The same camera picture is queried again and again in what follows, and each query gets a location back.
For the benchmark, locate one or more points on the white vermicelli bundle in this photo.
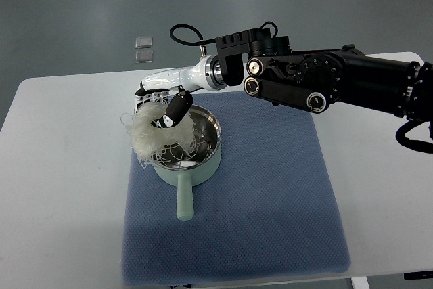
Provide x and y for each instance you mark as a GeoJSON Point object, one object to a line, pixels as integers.
{"type": "Point", "coordinates": [148, 141]}

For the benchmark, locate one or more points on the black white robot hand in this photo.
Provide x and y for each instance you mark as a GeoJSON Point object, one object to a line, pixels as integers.
{"type": "Point", "coordinates": [156, 87]}

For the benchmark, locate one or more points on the mint green steel pot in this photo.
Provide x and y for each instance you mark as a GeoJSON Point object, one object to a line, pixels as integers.
{"type": "Point", "coordinates": [185, 175]}

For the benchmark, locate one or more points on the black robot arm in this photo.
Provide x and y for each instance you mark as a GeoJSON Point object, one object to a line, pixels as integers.
{"type": "Point", "coordinates": [312, 80]}

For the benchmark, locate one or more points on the upper floor metal plate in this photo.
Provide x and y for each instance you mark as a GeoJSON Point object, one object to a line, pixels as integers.
{"type": "Point", "coordinates": [143, 42]}

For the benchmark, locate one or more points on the wire steaming rack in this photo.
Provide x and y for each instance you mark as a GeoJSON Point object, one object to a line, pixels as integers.
{"type": "Point", "coordinates": [200, 148]}

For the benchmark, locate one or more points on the blue textured mat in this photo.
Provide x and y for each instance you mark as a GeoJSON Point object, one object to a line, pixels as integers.
{"type": "Point", "coordinates": [269, 210]}

